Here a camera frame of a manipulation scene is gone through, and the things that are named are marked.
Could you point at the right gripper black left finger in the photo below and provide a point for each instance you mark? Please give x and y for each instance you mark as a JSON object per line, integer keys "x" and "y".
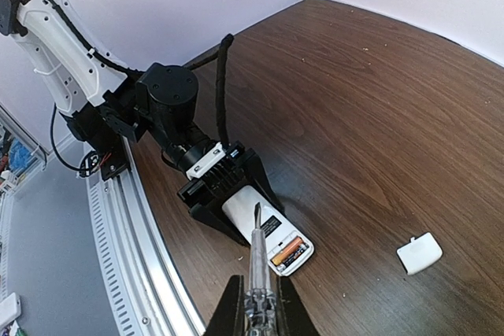
{"x": 229, "y": 317}

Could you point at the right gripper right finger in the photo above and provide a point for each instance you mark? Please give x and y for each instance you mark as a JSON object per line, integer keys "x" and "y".
{"x": 291, "y": 315}

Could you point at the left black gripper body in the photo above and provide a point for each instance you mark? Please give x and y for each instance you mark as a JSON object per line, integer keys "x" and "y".
{"x": 221, "y": 182}

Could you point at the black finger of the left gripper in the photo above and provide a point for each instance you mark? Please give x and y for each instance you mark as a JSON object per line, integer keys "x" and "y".
{"x": 256, "y": 174}

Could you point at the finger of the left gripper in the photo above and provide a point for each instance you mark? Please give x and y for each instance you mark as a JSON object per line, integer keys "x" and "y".
{"x": 212, "y": 215}

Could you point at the clear handle screwdriver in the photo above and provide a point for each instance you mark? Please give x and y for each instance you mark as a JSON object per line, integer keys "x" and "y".
{"x": 260, "y": 301}

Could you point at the white red remote control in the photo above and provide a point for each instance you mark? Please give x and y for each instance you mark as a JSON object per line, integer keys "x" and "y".
{"x": 279, "y": 231}

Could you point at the black battery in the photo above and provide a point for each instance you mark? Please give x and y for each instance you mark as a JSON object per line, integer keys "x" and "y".
{"x": 291, "y": 258}

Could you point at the orange battery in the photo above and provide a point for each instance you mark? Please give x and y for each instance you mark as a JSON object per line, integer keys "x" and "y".
{"x": 290, "y": 248}

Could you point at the white battery cover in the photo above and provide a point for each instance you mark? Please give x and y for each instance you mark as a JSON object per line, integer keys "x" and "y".
{"x": 419, "y": 253}

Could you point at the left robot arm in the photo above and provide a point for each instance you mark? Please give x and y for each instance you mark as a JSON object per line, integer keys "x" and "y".
{"x": 106, "y": 104}

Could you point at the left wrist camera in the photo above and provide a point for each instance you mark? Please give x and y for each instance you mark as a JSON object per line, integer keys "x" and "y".
{"x": 216, "y": 154}

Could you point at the front aluminium rail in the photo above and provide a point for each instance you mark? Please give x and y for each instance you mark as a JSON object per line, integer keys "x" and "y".
{"x": 143, "y": 286}

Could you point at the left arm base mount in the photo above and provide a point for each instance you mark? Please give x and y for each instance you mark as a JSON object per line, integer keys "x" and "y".
{"x": 109, "y": 164}

